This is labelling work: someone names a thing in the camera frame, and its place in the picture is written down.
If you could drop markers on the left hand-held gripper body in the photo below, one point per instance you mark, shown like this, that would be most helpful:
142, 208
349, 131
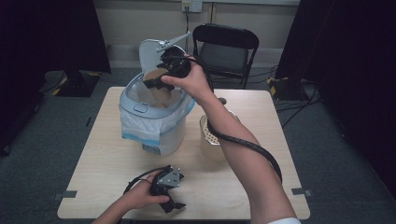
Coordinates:
169, 179

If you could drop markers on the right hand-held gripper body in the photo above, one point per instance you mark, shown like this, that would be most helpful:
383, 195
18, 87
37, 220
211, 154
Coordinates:
176, 62

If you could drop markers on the white trash can grey lid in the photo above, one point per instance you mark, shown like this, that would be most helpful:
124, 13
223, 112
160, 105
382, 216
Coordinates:
168, 140

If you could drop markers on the person's right hand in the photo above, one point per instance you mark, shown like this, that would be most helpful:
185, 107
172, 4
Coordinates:
194, 81

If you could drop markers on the person's left hand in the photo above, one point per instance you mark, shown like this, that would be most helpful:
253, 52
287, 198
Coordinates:
140, 196

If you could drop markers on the beige bin with perforated insert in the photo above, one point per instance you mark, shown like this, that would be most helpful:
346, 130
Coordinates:
210, 149

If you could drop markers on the black folding chair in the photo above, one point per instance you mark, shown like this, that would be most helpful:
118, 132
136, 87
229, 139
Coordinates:
222, 57

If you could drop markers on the white blue plastic trash bag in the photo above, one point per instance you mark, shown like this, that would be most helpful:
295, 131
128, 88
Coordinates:
140, 127

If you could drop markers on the black round table grommet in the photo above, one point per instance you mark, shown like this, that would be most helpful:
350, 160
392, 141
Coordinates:
223, 100

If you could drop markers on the black floor tape strip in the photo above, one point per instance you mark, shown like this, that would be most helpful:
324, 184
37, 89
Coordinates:
88, 121

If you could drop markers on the black stand base yellow tape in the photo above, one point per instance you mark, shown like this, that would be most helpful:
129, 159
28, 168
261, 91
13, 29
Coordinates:
288, 88
74, 84

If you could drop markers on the grey tape piece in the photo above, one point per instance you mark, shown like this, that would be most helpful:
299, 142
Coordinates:
67, 194
300, 191

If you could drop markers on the white sleeve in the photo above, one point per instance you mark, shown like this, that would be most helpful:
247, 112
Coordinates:
285, 221

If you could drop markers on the black curtain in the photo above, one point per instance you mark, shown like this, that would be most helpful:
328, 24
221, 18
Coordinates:
348, 62
46, 37

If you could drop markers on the white wall socket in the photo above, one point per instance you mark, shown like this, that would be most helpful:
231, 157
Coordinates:
192, 5

